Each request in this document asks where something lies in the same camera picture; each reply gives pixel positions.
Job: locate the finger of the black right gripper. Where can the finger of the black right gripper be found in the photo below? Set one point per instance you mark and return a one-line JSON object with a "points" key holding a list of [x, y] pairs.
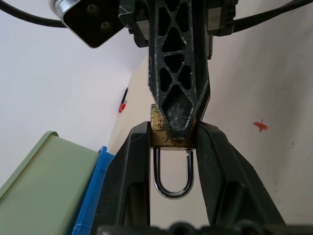
{"points": [[202, 80]]}

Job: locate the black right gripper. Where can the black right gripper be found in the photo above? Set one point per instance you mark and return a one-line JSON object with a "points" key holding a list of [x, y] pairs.
{"points": [[139, 27]]}

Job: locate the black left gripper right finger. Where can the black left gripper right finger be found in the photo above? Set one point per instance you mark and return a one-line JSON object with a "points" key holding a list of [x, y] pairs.
{"points": [[220, 176]]}

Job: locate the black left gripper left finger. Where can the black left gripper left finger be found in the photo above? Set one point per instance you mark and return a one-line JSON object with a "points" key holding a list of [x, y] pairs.
{"points": [[132, 176]]}

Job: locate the brass padlock with steel shackle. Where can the brass padlock with steel shackle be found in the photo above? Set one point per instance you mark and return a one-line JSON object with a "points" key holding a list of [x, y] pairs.
{"points": [[158, 140]]}

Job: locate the red and black pen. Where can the red and black pen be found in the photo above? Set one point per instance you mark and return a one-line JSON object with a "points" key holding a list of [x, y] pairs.
{"points": [[123, 101]]}

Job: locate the blue plastic bin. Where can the blue plastic bin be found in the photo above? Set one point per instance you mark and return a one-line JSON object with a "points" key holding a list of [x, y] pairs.
{"points": [[90, 191]]}

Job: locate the red tape cross mark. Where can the red tape cross mark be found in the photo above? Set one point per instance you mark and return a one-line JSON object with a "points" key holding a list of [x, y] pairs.
{"points": [[260, 125]]}

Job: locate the sage green box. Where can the sage green box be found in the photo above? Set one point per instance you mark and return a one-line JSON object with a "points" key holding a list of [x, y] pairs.
{"points": [[46, 186]]}

